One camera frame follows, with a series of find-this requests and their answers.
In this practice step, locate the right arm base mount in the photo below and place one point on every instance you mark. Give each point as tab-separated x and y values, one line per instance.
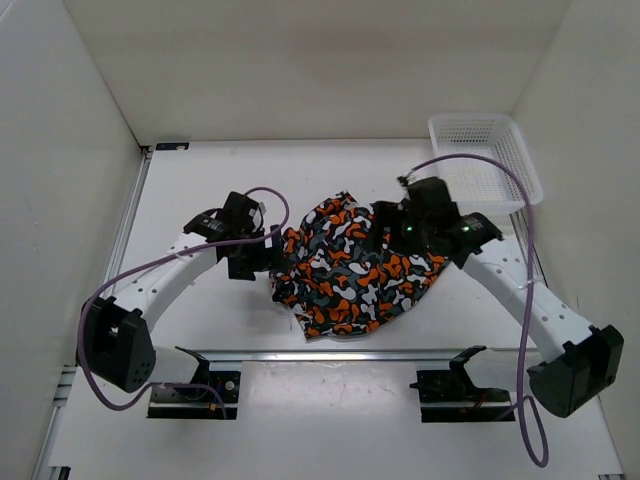
450	396

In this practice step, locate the aluminium front rail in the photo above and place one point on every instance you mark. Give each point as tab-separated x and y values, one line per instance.
331	355

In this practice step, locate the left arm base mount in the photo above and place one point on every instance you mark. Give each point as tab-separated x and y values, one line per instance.
216	397

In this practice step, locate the orange camouflage shorts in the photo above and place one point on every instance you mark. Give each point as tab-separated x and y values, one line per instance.
335	284

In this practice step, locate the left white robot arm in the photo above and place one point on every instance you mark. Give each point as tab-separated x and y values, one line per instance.
114	333

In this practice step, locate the white plastic basket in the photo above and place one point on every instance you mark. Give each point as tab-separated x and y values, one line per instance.
491	152

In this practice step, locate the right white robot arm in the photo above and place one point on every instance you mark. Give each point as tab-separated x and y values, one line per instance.
579	360

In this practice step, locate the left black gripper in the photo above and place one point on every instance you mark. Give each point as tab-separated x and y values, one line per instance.
266	259

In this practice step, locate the dark label sticker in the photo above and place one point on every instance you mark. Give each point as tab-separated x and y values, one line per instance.
172	146

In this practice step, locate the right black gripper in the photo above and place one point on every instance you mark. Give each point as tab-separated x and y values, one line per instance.
386	214

